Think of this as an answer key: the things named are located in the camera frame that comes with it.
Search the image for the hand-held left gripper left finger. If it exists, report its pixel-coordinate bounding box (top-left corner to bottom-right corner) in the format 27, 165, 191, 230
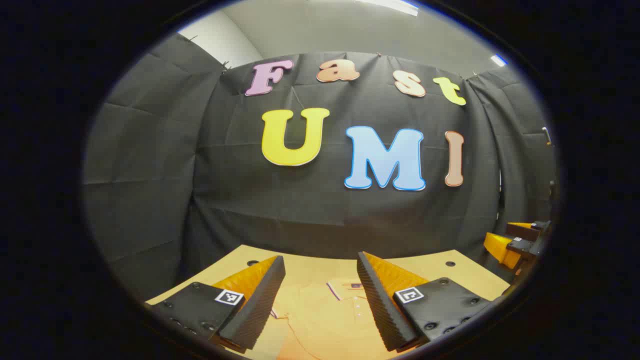
145, 255, 287, 355

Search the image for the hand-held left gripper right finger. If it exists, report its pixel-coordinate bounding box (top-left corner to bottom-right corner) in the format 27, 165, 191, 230
356, 251, 493, 353

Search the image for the orange polo T-shirt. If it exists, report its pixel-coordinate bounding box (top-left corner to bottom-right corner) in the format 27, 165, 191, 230
270, 280, 401, 360

